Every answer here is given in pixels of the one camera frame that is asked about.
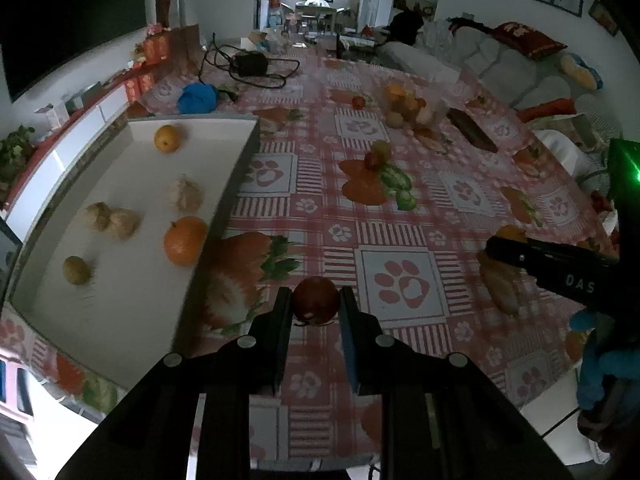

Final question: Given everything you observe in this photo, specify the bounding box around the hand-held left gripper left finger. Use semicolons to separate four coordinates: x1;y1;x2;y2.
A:
55;286;293;480

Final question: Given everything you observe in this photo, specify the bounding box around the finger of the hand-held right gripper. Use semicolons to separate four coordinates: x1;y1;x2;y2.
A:
485;236;622;282

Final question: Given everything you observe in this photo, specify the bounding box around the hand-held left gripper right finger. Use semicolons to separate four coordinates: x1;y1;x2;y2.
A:
339;286;576;480

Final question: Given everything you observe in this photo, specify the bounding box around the red apple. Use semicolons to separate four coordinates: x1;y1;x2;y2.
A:
292;276;342;326

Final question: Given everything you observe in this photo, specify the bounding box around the large orange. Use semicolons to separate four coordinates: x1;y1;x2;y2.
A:
163;216;208;267

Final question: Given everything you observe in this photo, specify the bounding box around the white rectangular tray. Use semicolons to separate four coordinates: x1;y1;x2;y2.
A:
7;114;261;391

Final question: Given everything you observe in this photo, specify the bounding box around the small olive-brown fruit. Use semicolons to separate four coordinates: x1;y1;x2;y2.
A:
62;256;92;286

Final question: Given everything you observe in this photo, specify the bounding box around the small orange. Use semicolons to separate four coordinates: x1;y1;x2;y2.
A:
154;125;181;153

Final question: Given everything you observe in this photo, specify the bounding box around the person's right hand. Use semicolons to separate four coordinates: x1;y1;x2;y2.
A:
570;309;640;411

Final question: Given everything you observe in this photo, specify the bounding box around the red checked printed tablecloth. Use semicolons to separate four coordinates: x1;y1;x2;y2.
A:
0;52;621;471

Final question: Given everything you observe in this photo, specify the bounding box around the dark brown flat object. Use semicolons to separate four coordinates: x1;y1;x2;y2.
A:
446;108;500;153

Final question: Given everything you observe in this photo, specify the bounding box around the plain red cushion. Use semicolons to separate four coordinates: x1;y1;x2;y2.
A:
517;98;576;122

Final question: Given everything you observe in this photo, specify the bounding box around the sofa with grey striped cover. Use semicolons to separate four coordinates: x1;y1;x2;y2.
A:
380;20;626;196

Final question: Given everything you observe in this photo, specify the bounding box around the yellow and blue plush toy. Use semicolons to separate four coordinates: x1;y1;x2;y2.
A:
560;54;605;92

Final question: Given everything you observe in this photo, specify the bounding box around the red printed square cushion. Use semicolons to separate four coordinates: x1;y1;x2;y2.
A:
490;21;568;61

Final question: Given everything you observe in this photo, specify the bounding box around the white blanket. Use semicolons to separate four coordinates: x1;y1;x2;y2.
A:
382;42;461;83

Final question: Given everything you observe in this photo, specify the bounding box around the dark clothes pile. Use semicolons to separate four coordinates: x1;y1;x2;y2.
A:
389;10;426;46

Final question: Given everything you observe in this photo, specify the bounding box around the blue crumpled cloth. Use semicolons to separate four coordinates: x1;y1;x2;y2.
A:
178;83;219;114

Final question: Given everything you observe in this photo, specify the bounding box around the glass door cabinet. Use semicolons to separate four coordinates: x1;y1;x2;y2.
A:
0;220;23;301

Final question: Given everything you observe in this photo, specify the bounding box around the black power adapter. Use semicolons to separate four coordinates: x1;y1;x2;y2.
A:
234;52;270;78

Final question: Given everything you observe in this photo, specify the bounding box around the white low TV cabinet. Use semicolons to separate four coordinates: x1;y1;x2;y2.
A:
0;77;146;226

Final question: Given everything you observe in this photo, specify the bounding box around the brown cardboard box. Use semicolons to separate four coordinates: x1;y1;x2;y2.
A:
167;25;203;68

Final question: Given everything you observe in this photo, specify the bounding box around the white tissue box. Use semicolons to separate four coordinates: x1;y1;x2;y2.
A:
35;104;68;128

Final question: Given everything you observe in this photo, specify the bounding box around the green potted plant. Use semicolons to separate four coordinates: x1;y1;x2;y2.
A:
0;125;37;196

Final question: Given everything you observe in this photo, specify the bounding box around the white dining table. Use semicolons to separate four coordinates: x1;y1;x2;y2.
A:
295;2;346;23

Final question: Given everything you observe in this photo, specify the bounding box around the small framed wall picture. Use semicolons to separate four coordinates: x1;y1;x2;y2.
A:
589;0;620;36

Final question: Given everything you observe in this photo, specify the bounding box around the black charger with cable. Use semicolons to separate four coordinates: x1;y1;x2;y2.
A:
199;32;301;91

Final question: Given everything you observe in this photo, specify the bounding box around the black wall television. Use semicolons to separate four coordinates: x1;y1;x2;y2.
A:
0;0;147;104

